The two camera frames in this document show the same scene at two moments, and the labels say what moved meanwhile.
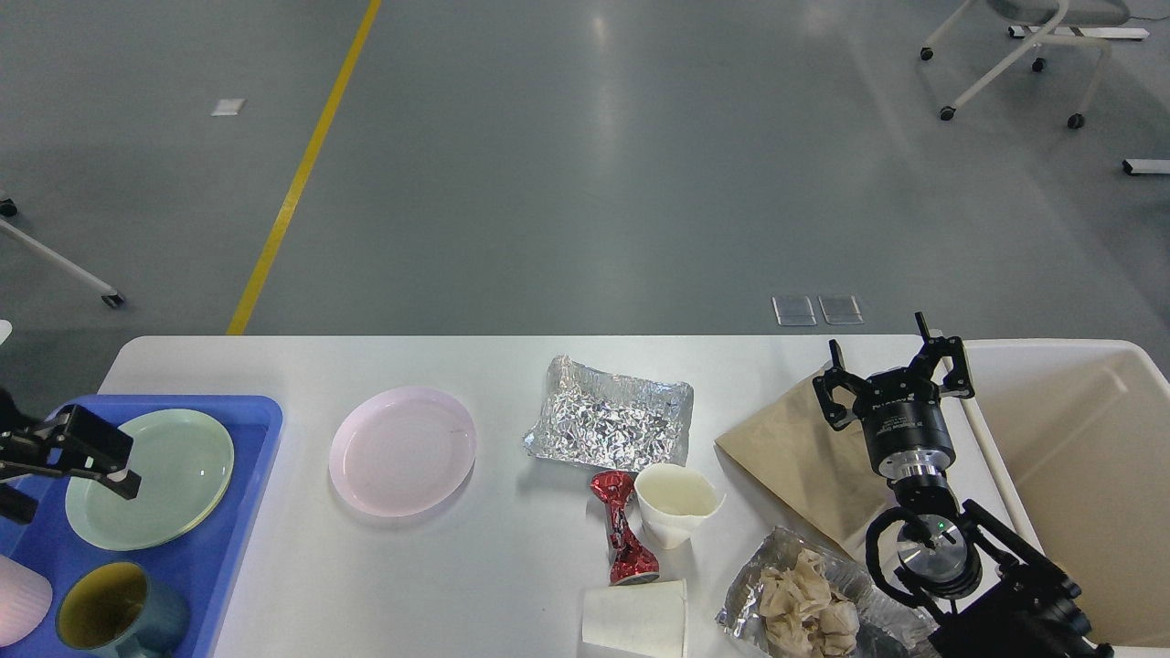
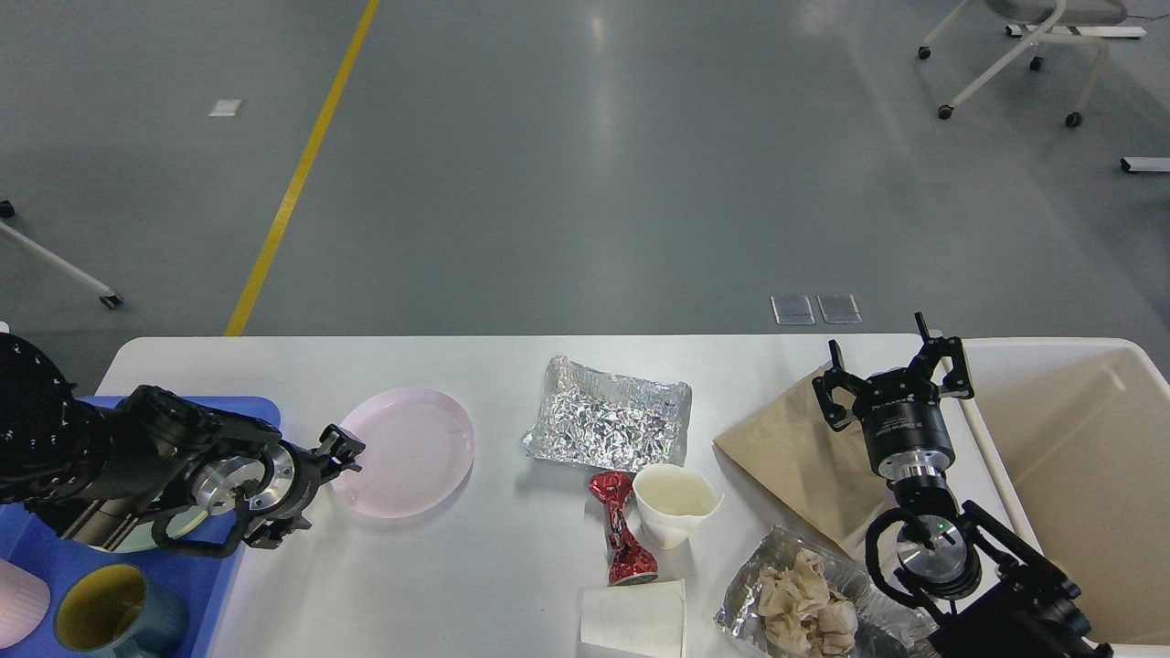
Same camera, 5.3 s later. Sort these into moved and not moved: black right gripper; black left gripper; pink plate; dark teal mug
Moved: black left gripper
Not moved: pink plate; black right gripper; dark teal mug
